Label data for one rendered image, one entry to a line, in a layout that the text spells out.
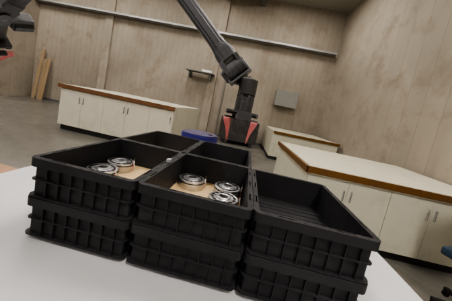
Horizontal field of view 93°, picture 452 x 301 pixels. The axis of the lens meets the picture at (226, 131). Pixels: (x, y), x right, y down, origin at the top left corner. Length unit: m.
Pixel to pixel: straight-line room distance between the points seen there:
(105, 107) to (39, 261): 4.44
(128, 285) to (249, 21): 8.56
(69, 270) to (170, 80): 8.24
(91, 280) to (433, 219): 2.79
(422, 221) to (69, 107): 5.86
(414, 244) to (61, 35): 11.49
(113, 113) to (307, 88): 6.44
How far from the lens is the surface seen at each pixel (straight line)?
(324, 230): 0.59
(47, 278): 0.71
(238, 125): 7.05
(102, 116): 5.12
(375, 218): 2.68
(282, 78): 8.40
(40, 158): 0.74
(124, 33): 9.83
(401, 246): 2.92
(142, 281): 0.68
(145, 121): 4.63
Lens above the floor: 1.16
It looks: 6 degrees down
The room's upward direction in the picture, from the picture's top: 12 degrees clockwise
